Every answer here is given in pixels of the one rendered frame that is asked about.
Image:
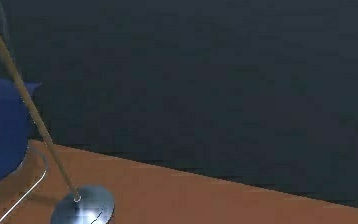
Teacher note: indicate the blue chair with metal frame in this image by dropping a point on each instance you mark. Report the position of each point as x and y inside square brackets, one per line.
[3, 130]

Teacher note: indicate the floor lamp with metal base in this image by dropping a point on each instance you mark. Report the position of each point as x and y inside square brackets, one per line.
[27, 97]

